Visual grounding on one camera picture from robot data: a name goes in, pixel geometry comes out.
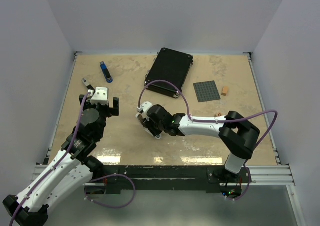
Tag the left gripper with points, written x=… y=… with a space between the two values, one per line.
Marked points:
x=111 y=111

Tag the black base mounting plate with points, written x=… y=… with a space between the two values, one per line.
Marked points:
x=210 y=179

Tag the wooden block with red ring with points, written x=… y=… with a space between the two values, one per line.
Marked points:
x=218 y=114

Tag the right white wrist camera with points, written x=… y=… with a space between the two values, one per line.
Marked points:
x=144 y=107

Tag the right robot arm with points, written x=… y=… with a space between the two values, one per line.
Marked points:
x=240 y=136

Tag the black hard case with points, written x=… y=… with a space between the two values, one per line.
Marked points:
x=169 y=72

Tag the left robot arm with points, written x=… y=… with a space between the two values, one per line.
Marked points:
x=82 y=141

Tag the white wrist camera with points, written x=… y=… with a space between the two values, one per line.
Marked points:
x=144 y=107
x=98 y=96

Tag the grey studded baseplate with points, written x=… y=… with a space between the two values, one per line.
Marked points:
x=206 y=91

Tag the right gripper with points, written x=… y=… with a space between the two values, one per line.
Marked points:
x=148 y=118

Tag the plain wooden block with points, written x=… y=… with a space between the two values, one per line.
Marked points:
x=225 y=91

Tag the blue stapler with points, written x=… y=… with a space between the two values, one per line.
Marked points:
x=106 y=72

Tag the black and silver stapler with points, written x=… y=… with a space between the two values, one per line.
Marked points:
x=87 y=84

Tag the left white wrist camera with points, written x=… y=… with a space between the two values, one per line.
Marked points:
x=98 y=96

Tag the aluminium frame rail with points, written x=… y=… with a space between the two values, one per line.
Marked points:
x=40 y=171

